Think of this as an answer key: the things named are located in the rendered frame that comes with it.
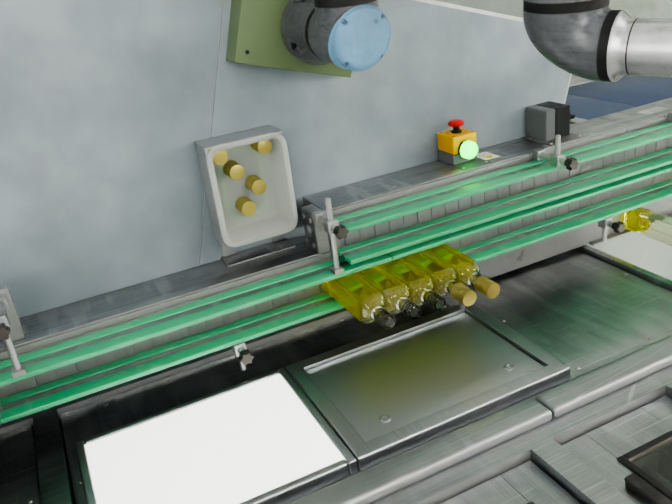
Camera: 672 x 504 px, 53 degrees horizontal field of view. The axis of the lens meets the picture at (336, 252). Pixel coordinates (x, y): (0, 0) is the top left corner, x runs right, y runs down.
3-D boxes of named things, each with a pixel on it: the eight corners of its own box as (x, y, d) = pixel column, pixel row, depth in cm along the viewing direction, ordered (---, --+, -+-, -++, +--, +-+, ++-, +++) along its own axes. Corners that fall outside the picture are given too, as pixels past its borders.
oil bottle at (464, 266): (410, 261, 162) (463, 294, 144) (408, 239, 160) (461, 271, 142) (430, 254, 164) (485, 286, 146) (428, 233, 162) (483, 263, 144)
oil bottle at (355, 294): (322, 290, 154) (366, 329, 136) (319, 267, 152) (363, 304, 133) (344, 282, 156) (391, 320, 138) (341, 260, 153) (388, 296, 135)
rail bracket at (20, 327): (3, 337, 136) (6, 392, 117) (-25, 261, 129) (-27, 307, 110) (29, 329, 138) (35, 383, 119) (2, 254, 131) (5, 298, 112)
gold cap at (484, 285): (490, 281, 143) (503, 289, 139) (479, 294, 143) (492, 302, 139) (481, 272, 141) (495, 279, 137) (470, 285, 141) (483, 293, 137)
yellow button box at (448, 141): (437, 159, 172) (454, 165, 165) (435, 130, 169) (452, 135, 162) (460, 153, 174) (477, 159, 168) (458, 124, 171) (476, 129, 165)
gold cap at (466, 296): (461, 299, 141) (474, 307, 137) (448, 297, 139) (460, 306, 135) (466, 283, 140) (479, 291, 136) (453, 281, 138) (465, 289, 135)
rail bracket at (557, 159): (528, 160, 168) (567, 172, 157) (528, 131, 165) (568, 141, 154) (541, 156, 170) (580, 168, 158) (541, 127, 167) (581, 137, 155)
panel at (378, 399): (78, 454, 130) (103, 584, 101) (74, 441, 129) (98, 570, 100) (468, 310, 162) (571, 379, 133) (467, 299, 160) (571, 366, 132)
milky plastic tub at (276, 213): (214, 238, 152) (225, 250, 145) (193, 140, 143) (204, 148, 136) (285, 218, 158) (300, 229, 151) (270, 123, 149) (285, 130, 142)
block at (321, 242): (303, 245, 156) (316, 255, 150) (297, 207, 152) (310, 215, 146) (317, 241, 157) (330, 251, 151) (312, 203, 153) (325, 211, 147)
